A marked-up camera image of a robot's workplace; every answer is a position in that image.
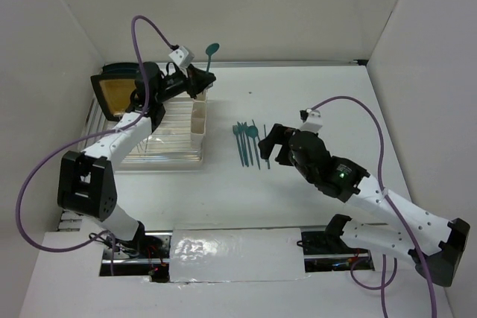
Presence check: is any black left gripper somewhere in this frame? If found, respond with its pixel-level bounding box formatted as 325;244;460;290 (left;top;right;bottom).
154;63;215;104

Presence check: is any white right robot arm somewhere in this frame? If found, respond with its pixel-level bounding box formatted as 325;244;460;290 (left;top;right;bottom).
259;124;470;287

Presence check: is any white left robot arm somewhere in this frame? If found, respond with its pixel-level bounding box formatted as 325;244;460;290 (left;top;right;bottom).
57;62;216;258

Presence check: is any white utensil holder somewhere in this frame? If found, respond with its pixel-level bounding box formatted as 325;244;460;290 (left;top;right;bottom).
190;90;207;148

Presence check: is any clear plastic dish rack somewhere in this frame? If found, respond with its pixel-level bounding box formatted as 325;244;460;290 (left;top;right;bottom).
76;92;206;168

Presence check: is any dark teal plate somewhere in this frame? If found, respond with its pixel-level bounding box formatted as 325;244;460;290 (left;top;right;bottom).
101;62;139;76

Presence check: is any yellow square plate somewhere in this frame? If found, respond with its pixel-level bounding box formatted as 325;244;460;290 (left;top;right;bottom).
90;74;136;122

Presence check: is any white taped cover panel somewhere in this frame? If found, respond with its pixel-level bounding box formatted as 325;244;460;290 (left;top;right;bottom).
169;228;306;283

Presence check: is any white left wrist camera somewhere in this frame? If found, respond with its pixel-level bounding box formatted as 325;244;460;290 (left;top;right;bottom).
168;46;195;69

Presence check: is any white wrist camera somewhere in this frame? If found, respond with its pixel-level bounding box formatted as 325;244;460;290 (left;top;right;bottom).
299;108;323;133
168;46;195;69

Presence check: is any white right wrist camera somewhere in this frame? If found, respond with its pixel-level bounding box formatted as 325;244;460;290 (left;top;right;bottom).
299;108;323;133

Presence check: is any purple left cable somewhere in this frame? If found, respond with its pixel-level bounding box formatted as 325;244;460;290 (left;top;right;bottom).
15;15;178;276

